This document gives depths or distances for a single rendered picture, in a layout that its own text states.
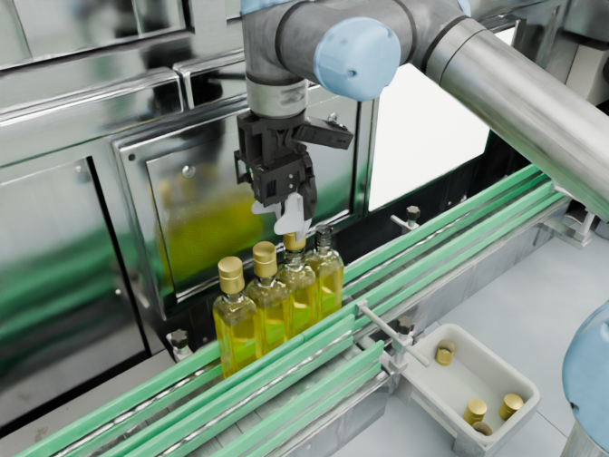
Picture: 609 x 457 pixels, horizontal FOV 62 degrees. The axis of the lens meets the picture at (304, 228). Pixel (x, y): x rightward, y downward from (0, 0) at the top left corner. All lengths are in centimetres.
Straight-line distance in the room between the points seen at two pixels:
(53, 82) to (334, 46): 35
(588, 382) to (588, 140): 22
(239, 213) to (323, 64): 42
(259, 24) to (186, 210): 35
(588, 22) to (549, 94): 94
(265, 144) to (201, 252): 30
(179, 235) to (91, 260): 14
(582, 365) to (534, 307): 92
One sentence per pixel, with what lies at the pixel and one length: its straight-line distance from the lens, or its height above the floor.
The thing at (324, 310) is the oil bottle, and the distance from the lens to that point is 91.
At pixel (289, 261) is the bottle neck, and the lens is 80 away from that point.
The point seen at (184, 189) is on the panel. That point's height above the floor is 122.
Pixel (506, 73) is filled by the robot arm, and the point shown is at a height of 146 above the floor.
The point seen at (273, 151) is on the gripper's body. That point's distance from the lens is 66.
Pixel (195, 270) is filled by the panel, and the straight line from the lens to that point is 90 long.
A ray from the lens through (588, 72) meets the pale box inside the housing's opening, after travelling 164.
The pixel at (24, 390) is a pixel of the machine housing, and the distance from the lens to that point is 97.
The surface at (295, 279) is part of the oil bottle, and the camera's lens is 82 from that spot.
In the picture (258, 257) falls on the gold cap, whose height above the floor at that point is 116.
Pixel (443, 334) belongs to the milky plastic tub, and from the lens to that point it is 112.
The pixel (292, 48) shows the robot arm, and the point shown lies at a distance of 55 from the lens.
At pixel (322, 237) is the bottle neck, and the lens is 82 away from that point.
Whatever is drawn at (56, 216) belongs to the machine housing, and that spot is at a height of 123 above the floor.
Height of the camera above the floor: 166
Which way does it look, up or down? 39 degrees down
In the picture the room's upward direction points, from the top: straight up
